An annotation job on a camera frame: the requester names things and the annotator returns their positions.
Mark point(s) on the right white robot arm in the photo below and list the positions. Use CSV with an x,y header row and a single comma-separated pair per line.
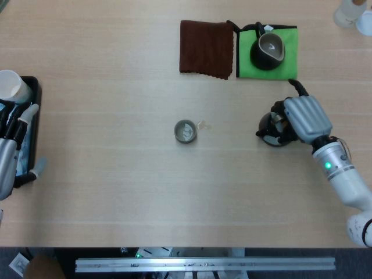
x,y
346,180

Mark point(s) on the green cloth with black trim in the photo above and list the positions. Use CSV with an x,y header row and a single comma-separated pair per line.
x,y
247,64

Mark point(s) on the white paper cup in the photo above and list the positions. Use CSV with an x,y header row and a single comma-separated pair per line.
x,y
11,84

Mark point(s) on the frosted glass bottle wooden cap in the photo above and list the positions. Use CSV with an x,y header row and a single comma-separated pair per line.
x,y
346,14

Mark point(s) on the white floor socket plate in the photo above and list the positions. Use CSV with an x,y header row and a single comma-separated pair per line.
x,y
19,264

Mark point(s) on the aluminium profile rail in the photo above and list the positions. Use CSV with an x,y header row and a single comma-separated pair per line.
x,y
203,264

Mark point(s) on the brown orange stool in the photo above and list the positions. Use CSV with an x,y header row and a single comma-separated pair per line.
x,y
43,267

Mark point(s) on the black tea pitcher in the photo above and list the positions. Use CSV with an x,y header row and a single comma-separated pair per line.
x,y
261,61

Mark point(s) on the small pale spilled scrap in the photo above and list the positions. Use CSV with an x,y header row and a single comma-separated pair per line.
x,y
203,125

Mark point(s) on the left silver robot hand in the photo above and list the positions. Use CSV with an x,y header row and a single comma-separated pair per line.
x,y
7,162

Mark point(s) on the small grey tea cup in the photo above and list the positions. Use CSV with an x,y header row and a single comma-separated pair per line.
x,y
186,132

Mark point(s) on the blue wet wipes pack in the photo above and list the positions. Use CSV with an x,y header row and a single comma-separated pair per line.
x,y
25,151

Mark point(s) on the brown folded cloth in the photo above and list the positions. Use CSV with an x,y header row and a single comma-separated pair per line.
x,y
206,49

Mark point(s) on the black plastic tray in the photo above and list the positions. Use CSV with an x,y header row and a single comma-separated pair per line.
x,y
36,93

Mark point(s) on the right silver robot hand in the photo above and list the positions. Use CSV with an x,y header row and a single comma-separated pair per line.
x,y
308,119

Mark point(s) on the white round lid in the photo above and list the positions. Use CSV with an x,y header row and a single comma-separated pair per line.
x,y
366,23

